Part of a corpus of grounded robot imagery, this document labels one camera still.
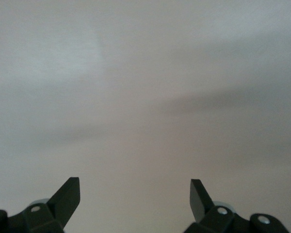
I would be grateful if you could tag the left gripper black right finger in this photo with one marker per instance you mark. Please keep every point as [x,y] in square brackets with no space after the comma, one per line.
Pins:
[198,201]

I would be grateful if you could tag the brown table cover sheet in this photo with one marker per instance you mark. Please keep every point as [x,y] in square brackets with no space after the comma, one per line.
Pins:
[145,85]

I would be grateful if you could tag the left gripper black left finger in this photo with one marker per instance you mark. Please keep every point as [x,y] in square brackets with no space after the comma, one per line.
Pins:
[63,201]

